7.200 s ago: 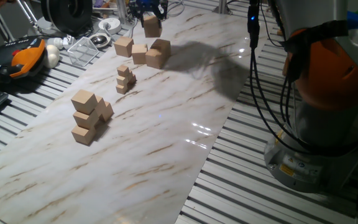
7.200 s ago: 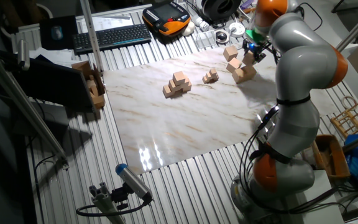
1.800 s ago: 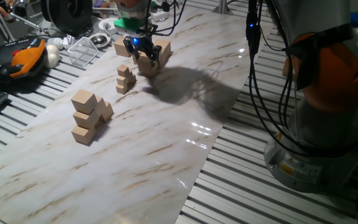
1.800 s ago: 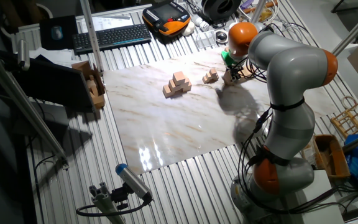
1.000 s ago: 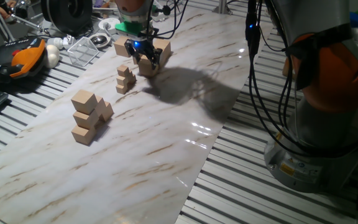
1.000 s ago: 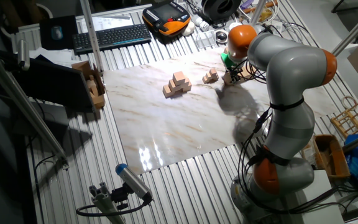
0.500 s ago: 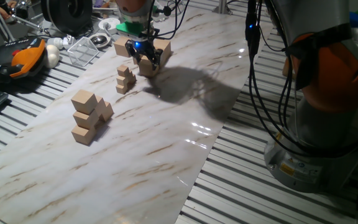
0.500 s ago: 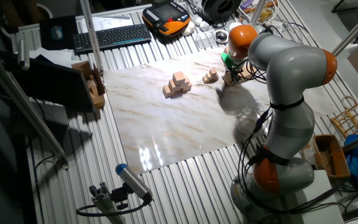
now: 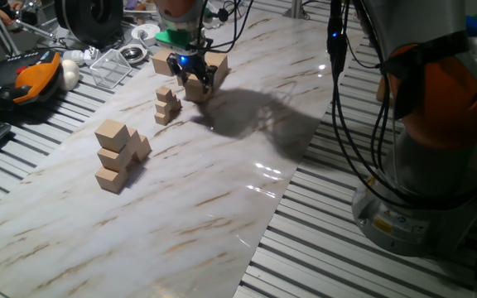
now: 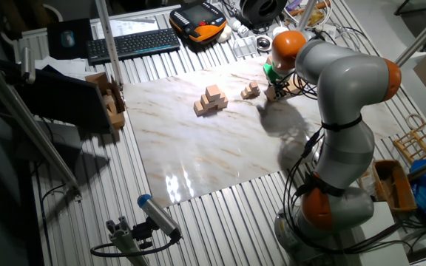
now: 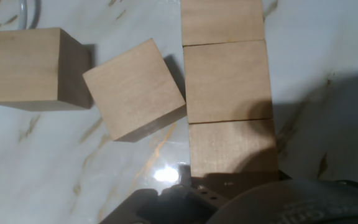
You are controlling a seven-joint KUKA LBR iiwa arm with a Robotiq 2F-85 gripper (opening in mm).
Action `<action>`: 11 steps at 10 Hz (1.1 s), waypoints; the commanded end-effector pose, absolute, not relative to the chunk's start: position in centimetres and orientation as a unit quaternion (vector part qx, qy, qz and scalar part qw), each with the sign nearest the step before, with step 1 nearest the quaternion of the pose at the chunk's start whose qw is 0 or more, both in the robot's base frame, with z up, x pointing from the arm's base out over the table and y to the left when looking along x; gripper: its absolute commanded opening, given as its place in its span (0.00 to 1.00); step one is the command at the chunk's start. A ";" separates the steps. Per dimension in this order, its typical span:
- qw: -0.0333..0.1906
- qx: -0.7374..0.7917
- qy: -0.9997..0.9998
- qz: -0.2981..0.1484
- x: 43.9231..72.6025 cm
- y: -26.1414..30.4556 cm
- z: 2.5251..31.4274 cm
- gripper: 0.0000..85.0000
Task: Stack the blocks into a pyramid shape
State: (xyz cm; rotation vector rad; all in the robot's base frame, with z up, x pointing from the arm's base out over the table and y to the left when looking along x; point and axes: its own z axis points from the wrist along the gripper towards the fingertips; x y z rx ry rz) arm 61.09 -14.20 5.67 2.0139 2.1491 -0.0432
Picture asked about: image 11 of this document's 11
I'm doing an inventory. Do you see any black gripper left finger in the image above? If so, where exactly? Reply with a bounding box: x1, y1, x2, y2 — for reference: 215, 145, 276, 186
99, 172, 226, 224

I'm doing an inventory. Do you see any grey power cable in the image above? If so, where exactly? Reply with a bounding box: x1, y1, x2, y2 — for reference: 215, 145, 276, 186
0, 0, 40, 43

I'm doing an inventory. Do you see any large wooden cube block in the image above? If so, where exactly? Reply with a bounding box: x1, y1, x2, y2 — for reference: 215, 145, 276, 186
188, 119, 280, 200
183, 39, 274, 124
0, 27, 93, 112
82, 38, 187, 143
180, 0, 266, 47

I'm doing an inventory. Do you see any marble pattern table mat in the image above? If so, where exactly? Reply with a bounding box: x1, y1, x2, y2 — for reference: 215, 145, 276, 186
0, 0, 358, 224

